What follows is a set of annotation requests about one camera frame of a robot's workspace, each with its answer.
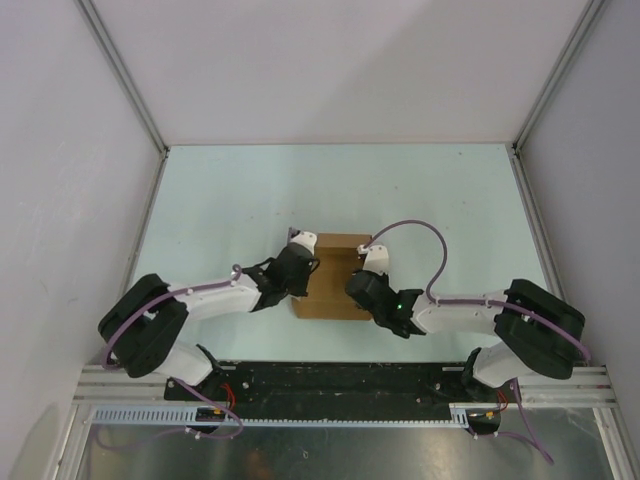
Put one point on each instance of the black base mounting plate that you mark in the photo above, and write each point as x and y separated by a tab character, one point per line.
254	383

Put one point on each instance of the aluminium frame rail right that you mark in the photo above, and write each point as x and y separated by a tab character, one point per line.
577	39

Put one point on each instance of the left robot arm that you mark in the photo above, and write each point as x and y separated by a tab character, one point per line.
141	332

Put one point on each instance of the brown cardboard box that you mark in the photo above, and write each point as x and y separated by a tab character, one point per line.
326	297

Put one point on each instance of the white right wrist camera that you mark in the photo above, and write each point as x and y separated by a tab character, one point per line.
375	258

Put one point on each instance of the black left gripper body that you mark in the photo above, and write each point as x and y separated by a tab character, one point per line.
298	286

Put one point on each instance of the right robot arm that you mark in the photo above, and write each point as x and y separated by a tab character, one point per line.
537	332

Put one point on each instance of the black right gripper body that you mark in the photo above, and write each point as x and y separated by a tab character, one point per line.
383	277

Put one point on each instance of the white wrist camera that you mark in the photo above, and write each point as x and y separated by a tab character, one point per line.
303	238
375	258

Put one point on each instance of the grey slotted cable duct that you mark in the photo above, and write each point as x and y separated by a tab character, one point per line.
207	416

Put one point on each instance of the aluminium frame rail left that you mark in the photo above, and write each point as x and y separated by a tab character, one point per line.
100	32

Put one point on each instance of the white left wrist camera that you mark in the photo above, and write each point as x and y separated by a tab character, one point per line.
303	238

